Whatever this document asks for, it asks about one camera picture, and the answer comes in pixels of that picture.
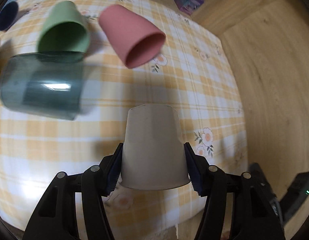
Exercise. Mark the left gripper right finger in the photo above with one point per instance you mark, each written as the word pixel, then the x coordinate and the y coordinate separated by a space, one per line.
pixel 197 168

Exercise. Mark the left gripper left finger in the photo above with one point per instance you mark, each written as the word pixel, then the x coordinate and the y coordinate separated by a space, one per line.
pixel 111 168

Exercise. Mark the white plastic cup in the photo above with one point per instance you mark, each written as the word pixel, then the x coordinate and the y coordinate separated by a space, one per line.
pixel 153 156

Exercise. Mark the transparent teal cup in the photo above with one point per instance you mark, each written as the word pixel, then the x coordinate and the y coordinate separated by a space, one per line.
pixel 46 84

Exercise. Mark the pink plastic cup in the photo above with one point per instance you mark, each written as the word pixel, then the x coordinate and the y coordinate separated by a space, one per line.
pixel 135 39

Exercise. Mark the green plastic cup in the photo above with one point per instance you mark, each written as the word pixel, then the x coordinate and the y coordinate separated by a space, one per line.
pixel 65 29

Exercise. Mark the blue plastic cup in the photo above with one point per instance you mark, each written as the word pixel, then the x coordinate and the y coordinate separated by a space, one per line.
pixel 8 15

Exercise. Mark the yellow plaid floral tablecloth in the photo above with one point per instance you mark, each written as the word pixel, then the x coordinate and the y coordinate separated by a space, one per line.
pixel 192 74

